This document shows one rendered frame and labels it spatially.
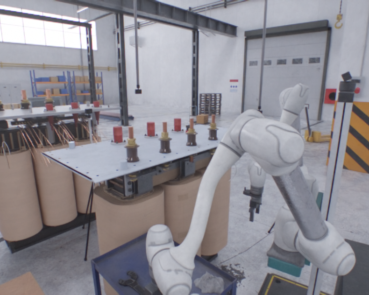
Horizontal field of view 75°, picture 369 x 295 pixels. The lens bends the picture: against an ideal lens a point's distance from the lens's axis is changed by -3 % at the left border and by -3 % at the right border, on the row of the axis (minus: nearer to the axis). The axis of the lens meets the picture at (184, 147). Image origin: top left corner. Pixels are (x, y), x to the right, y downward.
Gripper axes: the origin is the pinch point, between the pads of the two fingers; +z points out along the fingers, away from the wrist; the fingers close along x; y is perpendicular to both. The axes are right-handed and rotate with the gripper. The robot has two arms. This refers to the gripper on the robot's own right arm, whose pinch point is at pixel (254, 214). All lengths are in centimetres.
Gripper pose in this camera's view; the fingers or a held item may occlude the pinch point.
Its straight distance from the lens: 188.7
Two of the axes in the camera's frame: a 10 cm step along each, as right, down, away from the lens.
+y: 8.4, 1.4, -5.3
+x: 5.5, -2.0, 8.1
